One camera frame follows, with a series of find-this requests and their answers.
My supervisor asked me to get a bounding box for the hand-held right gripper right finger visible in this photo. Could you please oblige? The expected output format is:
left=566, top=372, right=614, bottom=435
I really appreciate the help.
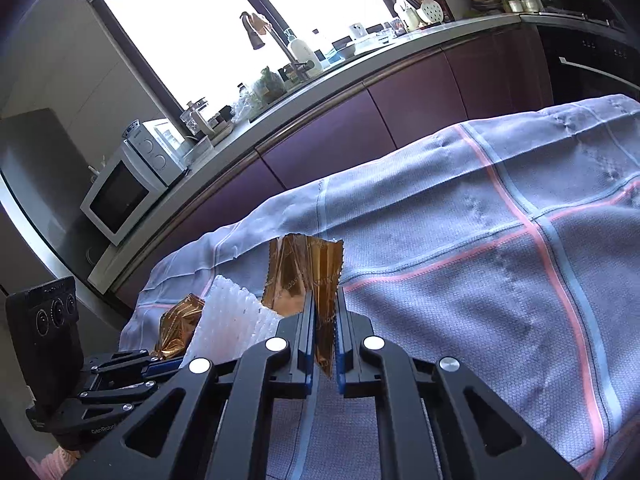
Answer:
left=334, top=285, right=583, bottom=480

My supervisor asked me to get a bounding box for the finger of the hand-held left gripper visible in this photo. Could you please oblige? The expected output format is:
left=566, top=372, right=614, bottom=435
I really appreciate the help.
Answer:
left=94, top=350, right=183, bottom=379
left=74, top=379, right=169, bottom=424

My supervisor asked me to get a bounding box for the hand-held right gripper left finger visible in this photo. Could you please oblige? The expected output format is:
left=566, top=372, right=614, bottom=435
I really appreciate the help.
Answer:
left=62, top=291, right=321, bottom=480

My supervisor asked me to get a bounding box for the gold foil wrapper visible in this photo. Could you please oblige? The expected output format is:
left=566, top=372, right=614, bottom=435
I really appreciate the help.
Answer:
left=261, top=234, right=346, bottom=380
left=151, top=293, right=207, bottom=361

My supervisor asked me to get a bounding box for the white ridged plastic sheet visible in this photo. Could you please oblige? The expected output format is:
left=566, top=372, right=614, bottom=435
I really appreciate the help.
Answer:
left=177, top=275, right=283, bottom=366

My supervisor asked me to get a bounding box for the person's pink clothing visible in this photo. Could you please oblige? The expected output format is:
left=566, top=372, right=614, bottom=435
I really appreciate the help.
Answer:
left=27, top=447, right=81, bottom=480

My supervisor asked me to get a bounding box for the grey plaid tablecloth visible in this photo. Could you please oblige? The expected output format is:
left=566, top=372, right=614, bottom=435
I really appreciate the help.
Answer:
left=120, top=94, right=640, bottom=480

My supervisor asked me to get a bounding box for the white microwave oven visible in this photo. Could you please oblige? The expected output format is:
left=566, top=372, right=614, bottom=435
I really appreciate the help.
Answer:
left=80, top=119, right=191, bottom=247

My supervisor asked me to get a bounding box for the clear glass dish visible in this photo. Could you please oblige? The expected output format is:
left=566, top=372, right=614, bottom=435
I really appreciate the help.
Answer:
left=182, top=135, right=216, bottom=163

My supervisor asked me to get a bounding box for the purple kitchen base cabinet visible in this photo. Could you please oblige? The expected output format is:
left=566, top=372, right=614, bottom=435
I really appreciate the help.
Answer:
left=107, top=25, right=556, bottom=306

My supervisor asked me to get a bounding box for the glass jar on counter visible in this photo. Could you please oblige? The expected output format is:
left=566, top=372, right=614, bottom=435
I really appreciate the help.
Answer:
left=180, top=99, right=215, bottom=137

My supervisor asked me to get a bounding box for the bag of green vegetables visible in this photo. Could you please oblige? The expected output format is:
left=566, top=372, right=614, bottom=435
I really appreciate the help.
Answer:
left=251, top=65, right=287, bottom=105

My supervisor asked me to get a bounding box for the white soap bottle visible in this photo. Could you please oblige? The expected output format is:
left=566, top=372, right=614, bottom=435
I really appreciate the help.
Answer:
left=285, top=27, right=326, bottom=77

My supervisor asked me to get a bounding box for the kitchen window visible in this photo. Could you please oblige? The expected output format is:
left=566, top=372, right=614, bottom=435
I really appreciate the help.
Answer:
left=87, top=0, right=401, bottom=126

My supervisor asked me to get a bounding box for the metal kitchen faucet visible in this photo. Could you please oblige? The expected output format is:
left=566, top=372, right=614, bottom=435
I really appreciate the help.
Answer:
left=239, top=10, right=323, bottom=81

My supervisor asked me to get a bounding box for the white dotted utensil holder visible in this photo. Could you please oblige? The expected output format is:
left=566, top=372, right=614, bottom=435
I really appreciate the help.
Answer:
left=419, top=0, right=445, bottom=25

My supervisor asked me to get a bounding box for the black built-in oven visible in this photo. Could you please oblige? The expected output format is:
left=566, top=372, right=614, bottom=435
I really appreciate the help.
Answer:
left=537, top=22, right=640, bottom=111

